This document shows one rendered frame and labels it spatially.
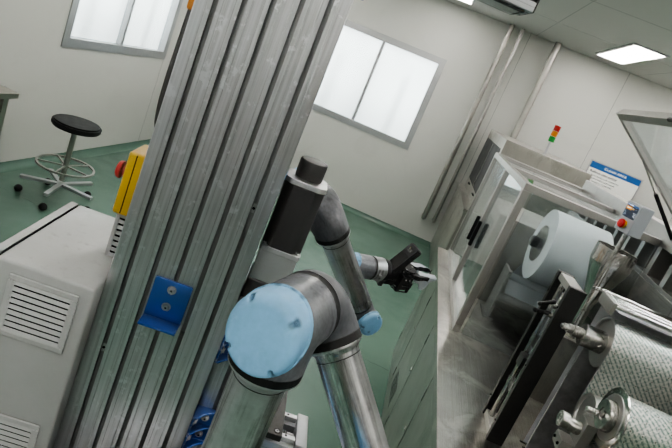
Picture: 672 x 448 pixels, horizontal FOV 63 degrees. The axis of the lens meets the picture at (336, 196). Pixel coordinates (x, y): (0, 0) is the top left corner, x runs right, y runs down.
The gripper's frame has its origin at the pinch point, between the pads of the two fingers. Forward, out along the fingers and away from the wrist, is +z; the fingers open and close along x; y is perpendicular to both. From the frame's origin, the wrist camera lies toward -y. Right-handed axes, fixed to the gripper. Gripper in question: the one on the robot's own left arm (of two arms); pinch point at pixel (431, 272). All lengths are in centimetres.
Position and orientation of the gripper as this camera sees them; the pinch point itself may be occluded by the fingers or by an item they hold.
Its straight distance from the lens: 187.8
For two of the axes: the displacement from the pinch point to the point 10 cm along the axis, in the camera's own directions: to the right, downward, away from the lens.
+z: 8.3, 2.1, 5.2
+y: -4.3, 8.4, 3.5
